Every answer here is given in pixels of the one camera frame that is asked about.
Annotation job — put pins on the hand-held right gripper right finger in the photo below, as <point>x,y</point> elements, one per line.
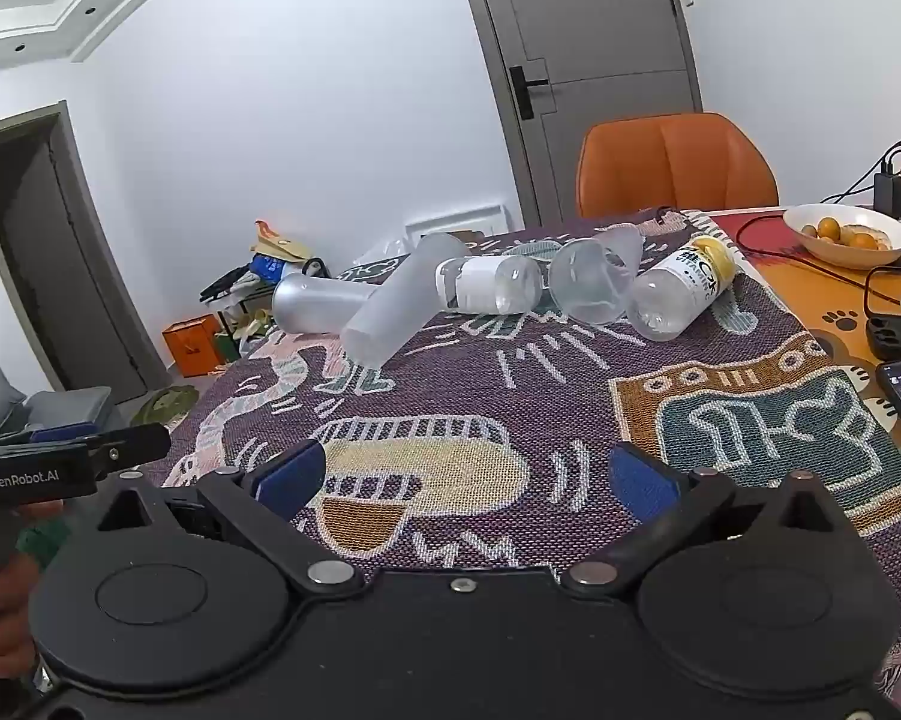
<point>640,481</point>

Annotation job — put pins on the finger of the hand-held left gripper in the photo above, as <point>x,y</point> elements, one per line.
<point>62,433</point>
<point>132,446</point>

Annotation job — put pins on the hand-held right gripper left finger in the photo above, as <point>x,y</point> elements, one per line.
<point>294,476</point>

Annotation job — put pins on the wide frosted plastic cup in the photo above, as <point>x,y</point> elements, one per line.
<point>312,304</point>

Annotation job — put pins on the tall frosted plastic cup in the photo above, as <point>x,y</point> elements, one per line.
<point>402,300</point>

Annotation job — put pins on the clear plastic cup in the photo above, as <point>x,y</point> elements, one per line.
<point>589,281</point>

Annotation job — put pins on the small frosted plastic cup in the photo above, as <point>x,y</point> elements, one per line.
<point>624,244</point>

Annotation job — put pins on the green camouflage hat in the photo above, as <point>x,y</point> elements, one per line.
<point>165,406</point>

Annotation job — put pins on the orange cardboard box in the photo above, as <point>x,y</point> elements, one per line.
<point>192,345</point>

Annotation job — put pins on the printed woven blanket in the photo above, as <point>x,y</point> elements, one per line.
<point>540,390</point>

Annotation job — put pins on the dark brown door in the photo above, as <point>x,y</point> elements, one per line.
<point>60,270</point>

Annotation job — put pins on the clear bottle with yellow cap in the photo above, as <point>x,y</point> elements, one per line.
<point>683,281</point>

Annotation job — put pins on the rack with clutter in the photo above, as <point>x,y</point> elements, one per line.
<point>263,262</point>

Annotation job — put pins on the clear bottle with white label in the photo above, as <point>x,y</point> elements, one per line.
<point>488,283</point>

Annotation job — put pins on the orange paw print table mat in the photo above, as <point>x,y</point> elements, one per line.
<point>833,300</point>

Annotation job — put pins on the white fruit bowl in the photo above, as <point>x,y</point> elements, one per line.
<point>810,249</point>

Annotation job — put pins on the black open earbud case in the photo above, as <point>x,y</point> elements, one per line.
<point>897,330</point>

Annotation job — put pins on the small orange fruit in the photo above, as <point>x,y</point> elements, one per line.
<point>846,235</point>
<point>864,241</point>
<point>828,228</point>

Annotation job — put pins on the orange leather chair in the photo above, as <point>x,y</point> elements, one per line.
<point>675,165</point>

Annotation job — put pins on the black charger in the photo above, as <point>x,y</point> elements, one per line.
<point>888,195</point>

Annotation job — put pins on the grey door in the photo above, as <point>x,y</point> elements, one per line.
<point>585,52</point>

